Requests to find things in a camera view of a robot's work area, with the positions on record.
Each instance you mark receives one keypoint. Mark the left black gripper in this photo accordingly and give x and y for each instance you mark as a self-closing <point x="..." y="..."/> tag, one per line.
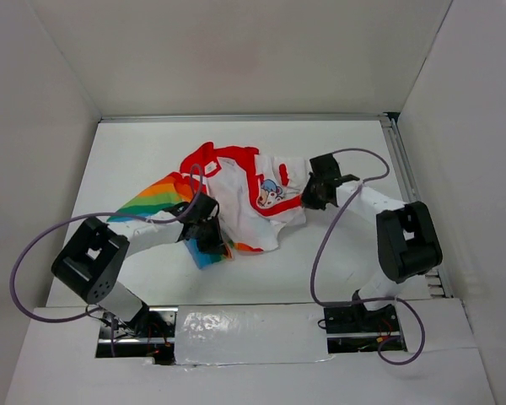
<point x="216" y="245"/>

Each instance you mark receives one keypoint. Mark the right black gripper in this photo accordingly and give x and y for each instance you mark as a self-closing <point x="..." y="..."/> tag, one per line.
<point x="307" y="198"/>

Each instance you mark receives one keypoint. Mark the colourful rainbow children's jacket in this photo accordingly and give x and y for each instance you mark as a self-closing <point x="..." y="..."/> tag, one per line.
<point x="258" y="195"/>

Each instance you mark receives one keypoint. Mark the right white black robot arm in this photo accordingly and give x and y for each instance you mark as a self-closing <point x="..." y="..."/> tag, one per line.
<point x="407" y="244"/>

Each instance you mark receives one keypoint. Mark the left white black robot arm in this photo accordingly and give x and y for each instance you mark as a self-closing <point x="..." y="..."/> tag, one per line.
<point x="90" y="263"/>

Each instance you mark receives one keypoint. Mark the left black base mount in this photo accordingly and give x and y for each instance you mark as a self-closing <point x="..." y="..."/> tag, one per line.
<point x="155" y="340"/>

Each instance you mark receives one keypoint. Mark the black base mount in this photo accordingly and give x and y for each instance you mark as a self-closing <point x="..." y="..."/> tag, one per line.
<point x="354" y="329"/>
<point x="155" y="340"/>

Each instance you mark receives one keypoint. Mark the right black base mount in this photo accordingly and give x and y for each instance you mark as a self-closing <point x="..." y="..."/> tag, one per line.
<point x="354" y="329"/>

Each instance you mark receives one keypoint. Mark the aluminium frame rail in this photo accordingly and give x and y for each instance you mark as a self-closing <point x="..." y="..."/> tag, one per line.
<point x="130" y="153"/>

